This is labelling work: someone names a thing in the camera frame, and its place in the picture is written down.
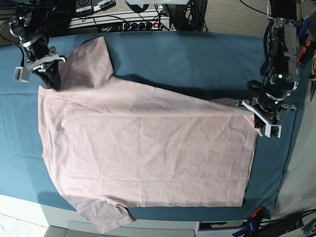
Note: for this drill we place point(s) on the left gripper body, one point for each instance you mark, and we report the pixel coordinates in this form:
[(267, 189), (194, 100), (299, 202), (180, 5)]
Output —
[(268, 104)]

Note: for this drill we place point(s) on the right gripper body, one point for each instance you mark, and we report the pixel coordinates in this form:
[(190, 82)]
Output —
[(39, 56)]

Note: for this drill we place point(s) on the pink T-shirt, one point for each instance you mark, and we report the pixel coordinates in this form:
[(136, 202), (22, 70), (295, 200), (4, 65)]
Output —
[(110, 144)]

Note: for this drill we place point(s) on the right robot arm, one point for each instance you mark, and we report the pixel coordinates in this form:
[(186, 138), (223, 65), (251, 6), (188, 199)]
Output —
[(28, 25)]

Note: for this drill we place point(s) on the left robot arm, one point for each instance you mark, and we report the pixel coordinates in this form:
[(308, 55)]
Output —
[(280, 75)]

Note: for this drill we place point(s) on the orange black clamp right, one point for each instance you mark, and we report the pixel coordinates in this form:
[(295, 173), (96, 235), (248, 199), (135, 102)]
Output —
[(305, 53)]

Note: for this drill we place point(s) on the teal table cloth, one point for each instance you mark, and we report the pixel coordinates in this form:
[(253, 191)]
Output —
[(203, 65)]

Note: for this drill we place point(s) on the orange blue clamp bottom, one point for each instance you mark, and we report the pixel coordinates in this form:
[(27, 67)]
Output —
[(252, 225)]

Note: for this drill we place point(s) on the white power strip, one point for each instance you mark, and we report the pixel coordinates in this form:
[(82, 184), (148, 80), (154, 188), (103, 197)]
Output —
[(112, 24)]

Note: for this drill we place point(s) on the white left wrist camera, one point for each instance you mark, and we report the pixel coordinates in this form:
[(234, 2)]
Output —
[(272, 130)]

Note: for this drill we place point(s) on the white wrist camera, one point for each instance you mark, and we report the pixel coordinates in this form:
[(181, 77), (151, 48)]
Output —
[(272, 130), (22, 74)]

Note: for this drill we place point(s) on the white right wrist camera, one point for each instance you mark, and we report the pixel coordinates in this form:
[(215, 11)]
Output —
[(22, 74)]

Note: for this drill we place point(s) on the yellow handled pliers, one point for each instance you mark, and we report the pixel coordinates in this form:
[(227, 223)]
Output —
[(313, 78)]

